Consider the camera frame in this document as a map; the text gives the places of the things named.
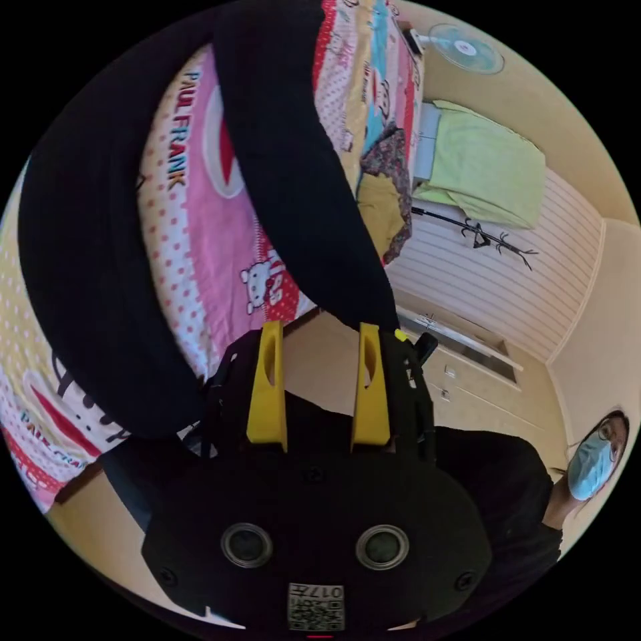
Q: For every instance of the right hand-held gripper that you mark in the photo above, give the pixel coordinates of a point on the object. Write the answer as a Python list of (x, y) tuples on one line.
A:
[(427, 348)]

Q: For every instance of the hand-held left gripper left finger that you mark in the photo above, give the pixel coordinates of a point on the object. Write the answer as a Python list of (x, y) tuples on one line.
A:
[(268, 400)]

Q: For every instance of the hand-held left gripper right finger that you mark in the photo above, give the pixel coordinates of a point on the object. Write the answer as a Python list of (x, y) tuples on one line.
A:
[(373, 410)]

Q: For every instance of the black pants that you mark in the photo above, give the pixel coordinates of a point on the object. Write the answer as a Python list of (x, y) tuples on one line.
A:
[(95, 240)]

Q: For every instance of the pile of clothes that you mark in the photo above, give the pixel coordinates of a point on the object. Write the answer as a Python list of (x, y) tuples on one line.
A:
[(383, 210)]

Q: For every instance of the black coat rack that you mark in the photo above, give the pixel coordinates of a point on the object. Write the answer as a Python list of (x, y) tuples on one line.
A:
[(481, 234)]

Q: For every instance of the person's body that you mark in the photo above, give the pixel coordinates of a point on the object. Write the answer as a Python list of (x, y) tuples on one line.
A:
[(501, 481)]

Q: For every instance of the window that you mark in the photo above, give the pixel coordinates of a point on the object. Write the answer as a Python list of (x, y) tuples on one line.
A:
[(426, 145)]

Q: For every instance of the green curtain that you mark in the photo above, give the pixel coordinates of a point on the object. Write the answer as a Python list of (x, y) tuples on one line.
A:
[(486, 160)]

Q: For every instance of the light blue fan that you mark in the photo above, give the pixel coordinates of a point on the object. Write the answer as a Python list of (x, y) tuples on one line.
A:
[(468, 49)]

